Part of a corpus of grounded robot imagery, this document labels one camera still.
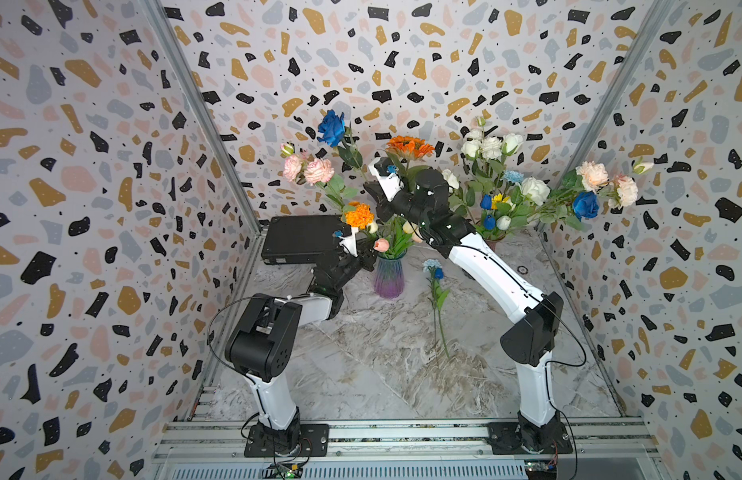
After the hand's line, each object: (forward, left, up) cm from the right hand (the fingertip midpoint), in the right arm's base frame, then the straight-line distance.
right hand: (367, 183), depth 72 cm
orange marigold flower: (-3, +2, -8) cm, 9 cm away
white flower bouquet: (+10, -35, -14) cm, 39 cm away
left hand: (-1, -4, -18) cm, 18 cm away
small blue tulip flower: (-4, -22, -42) cm, 47 cm away
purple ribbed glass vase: (-1, -5, -36) cm, 36 cm away
